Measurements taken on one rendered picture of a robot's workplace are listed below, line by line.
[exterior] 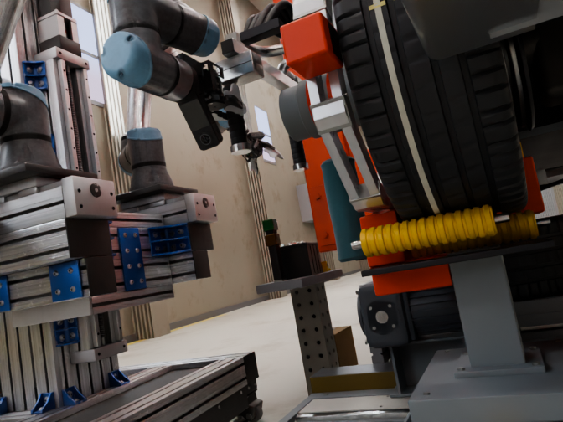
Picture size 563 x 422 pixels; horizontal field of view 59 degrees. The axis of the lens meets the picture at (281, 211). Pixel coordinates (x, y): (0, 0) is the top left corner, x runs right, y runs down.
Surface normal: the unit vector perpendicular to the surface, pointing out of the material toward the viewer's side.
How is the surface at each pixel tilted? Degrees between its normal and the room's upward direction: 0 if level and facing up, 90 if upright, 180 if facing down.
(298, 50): 90
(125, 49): 90
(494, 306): 90
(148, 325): 90
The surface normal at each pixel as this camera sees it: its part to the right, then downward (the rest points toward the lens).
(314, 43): -0.41, -0.04
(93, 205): 0.91, -0.20
